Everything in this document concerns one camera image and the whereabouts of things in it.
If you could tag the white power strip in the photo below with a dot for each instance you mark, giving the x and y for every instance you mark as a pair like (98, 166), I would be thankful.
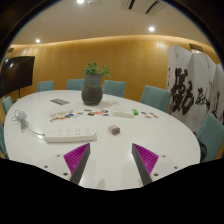
(70, 135)

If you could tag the dark flat card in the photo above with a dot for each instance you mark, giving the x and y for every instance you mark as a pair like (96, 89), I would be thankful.
(60, 101)

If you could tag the dark round sticker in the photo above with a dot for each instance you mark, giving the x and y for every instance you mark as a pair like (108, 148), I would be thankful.
(90, 113)

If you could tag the small pinkish-white charger block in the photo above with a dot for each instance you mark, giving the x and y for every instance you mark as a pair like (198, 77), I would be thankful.
(114, 129)

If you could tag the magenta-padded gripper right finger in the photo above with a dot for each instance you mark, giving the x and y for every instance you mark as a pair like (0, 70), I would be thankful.
(146, 160)

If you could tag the grey ribbed pot with plant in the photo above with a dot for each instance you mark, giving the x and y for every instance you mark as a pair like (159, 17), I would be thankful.
(92, 91)

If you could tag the small green object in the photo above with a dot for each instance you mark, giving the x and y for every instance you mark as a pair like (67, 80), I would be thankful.
(135, 112)

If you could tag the white calligraphy folding screen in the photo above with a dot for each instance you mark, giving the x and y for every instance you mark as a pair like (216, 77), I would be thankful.
(190, 90)

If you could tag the black television on stand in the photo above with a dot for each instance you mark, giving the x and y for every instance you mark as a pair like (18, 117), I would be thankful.
(16, 75)

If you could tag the round ceiling lights group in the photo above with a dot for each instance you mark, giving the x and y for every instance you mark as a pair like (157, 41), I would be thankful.
(151, 29)

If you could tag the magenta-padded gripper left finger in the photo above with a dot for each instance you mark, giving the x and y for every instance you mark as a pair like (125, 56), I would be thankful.
(76, 159)

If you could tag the flat white box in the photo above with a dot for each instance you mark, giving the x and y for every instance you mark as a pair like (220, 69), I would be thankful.
(123, 113)

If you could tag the teal chairs group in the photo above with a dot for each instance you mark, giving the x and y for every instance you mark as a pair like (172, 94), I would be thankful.
(155, 97)

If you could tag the white sheet of colourful stickers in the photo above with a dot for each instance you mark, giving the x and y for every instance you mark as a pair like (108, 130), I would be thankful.
(61, 116)

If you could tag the ceiling air vent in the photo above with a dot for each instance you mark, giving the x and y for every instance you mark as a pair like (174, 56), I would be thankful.
(140, 5)

